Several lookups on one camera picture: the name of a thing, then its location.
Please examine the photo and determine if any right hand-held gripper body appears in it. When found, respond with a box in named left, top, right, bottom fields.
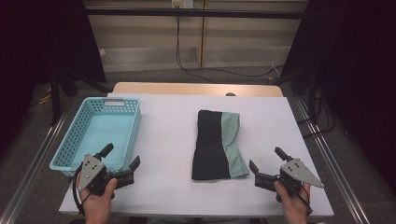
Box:
left=254, top=158, right=325, bottom=198

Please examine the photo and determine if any black and green cloth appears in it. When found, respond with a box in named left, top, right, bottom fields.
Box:
left=191, top=109, right=250, bottom=181

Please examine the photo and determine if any person's right hand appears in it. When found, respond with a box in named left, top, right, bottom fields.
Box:
left=274, top=180, right=312, bottom=219

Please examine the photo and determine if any black horizontal bar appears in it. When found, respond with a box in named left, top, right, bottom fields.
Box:
left=83, top=7, right=307, bottom=20

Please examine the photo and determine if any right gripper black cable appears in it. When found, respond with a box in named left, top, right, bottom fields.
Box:
left=286, top=179, right=314, bottom=217

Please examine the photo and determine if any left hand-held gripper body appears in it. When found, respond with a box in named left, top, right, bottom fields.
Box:
left=77, top=152, right=135, bottom=196

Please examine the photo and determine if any person's left hand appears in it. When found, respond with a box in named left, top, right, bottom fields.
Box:
left=76, top=173, right=119, bottom=217

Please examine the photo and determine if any white wall socket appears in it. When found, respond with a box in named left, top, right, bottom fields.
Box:
left=171, top=0, right=194, bottom=9

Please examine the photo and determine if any turquoise plastic basket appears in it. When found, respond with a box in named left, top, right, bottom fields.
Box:
left=49, top=96, right=142, bottom=177

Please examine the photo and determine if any long black floor cable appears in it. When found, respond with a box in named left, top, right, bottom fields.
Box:
left=175, top=15, right=285, bottom=84

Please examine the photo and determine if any bundle of black floor cables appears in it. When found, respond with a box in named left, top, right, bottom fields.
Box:
left=297, top=90, right=337, bottom=140

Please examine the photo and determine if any yellow floor cable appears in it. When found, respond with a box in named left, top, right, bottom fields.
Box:
left=29, top=87, right=52, bottom=106

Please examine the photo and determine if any wooden table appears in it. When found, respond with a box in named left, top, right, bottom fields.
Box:
left=111, top=81, right=284, bottom=98

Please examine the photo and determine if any black curtain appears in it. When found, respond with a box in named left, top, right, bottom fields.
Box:
left=281, top=0, right=396, bottom=195
left=0, top=0, right=107, bottom=153

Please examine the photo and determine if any black stand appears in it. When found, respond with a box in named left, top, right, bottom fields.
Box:
left=49, top=66, right=114, bottom=126
left=270, top=66, right=319, bottom=123

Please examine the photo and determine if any metal floor rail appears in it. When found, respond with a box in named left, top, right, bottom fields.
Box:
left=0, top=111, right=68, bottom=224
left=293, top=96, right=372, bottom=224

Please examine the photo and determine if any white table cover board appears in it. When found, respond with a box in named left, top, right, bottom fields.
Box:
left=58, top=91, right=334, bottom=217

